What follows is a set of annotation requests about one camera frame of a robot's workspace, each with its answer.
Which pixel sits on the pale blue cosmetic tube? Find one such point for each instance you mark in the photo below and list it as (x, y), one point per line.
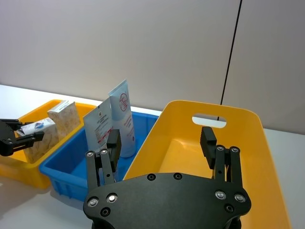
(124, 112)

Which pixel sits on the white flat pouch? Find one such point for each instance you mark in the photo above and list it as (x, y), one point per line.
(97, 126)

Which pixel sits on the small yellow plastic bin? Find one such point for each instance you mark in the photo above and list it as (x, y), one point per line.
(28, 174)

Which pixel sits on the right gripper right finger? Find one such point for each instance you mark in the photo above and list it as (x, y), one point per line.
(207, 143)

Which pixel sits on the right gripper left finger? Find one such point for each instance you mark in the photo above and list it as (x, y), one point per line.
(114, 148)

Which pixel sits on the blue plastic bin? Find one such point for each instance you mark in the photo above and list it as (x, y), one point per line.
(69, 171)

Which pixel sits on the small white blue packet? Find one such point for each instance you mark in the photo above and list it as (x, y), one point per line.
(39, 126)

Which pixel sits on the cream patterned carton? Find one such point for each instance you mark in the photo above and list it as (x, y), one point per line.
(65, 119)
(43, 146)

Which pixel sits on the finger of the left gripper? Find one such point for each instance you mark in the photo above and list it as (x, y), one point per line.
(17, 124)
(28, 139)

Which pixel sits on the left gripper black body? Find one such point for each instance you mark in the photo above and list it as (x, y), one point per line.
(5, 138)

